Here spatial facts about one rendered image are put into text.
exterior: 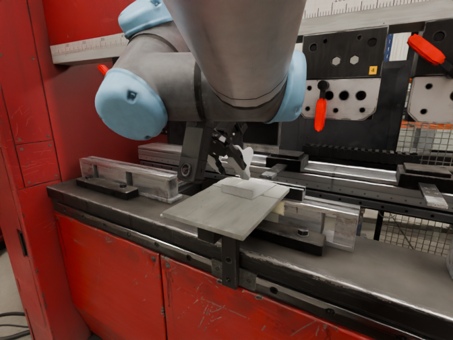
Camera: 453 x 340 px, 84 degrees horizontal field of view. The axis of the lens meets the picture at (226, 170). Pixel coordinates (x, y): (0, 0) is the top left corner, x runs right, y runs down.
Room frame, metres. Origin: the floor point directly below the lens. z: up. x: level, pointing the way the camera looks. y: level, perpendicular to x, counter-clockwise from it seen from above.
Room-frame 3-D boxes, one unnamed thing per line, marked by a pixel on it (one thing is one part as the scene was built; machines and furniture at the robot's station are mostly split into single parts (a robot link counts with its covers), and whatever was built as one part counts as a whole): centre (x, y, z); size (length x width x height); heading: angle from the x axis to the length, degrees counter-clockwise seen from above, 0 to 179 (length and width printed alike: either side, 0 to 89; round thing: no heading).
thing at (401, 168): (0.60, -0.51, 1.01); 0.26 x 0.12 x 0.05; 150
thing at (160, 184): (0.93, 0.39, 0.92); 0.50 x 0.06 x 0.10; 60
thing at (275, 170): (0.79, -0.18, 1.01); 0.26 x 0.12 x 0.05; 150
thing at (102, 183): (0.91, 0.46, 0.89); 0.30 x 0.05 x 0.03; 60
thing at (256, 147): (0.66, -0.09, 1.13); 0.10 x 0.02 x 0.10; 60
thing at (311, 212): (0.63, -0.14, 0.92); 0.39 x 0.06 x 0.10; 60
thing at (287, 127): (1.22, -0.14, 1.12); 1.13 x 0.02 x 0.44; 60
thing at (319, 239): (0.59, -0.10, 0.89); 0.30 x 0.05 x 0.03; 60
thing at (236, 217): (0.53, -0.02, 1.00); 0.26 x 0.18 x 0.01; 150
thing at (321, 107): (0.52, -0.19, 1.20); 0.04 x 0.02 x 0.10; 150
